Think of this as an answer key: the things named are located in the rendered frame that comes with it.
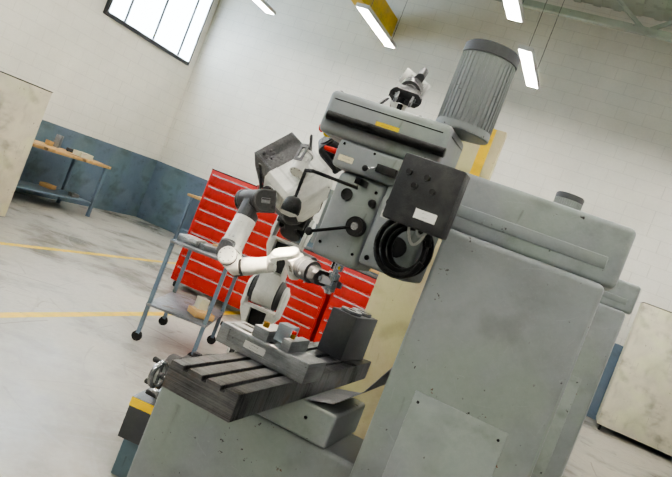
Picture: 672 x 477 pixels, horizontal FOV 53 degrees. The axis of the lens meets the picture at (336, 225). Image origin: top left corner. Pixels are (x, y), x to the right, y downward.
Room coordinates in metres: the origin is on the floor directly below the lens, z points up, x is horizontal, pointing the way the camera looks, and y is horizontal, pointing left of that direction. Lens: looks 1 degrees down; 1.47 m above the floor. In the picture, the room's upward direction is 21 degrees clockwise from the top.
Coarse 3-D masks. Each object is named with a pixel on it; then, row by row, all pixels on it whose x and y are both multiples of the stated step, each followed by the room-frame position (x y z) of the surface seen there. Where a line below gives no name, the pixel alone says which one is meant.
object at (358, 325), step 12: (336, 312) 2.77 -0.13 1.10; (348, 312) 2.77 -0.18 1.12; (360, 312) 2.83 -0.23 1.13; (336, 324) 2.76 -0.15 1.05; (348, 324) 2.74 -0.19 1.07; (360, 324) 2.78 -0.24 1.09; (372, 324) 2.88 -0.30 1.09; (324, 336) 2.78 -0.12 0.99; (336, 336) 2.75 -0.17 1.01; (348, 336) 2.73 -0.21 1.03; (360, 336) 2.82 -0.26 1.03; (324, 348) 2.77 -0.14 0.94; (336, 348) 2.74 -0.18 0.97; (348, 348) 2.75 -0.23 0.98; (360, 348) 2.86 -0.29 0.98; (348, 360) 2.80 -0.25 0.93
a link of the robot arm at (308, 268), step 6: (306, 258) 2.58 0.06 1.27; (300, 264) 2.56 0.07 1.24; (306, 264) 2.55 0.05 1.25; (312, 264) 2.56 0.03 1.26; (318, 264) 2.58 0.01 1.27; (300, 270) 2.55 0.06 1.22; (306, 270) 2.54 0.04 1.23; (312, 270) 2.51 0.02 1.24; (318, 270) 2.48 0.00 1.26; (324, 270) 2.56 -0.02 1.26; (300, 276) 2.56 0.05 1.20; (306, 276) 2.52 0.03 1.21; (312, 276) 2.48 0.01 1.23; (318, 276) 2.49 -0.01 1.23; (312, 282) 2.49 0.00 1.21; (318, 282) 2.49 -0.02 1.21
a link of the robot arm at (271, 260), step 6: (276, 252) 2.63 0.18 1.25; (282, 252) 2.62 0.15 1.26; (288, 252) 2.62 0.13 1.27; (294, 252) 2.61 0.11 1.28; (270, 258) 2.62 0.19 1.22; (276, 258) 2.61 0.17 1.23; (282, 258) 2.61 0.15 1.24; (288, 258) 2.61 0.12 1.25; (294, 258) 2.61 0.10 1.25; (270, 264) 2.63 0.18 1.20; (276, 264) 2.69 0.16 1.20; (270, 270) 2.65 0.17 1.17
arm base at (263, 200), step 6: (258, 192) 2.75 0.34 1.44; (264, 192) 2.77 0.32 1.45; (270, 192) 2.79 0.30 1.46; (234, 198) 2.85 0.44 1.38; (252, 198) 2.75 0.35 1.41; (258, 198) 2.75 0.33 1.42; (264, 198) 2.77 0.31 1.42; (270, 198) 2.79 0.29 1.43; (252, 204) 2.76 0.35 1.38; (258, 204) 2.75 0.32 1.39; (264, 204) 2.77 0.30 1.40; (270, 204) 2.79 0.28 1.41; (258, 210) 2.76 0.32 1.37; (264, 210) 2.77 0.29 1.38; (270, 210) 2.80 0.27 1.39
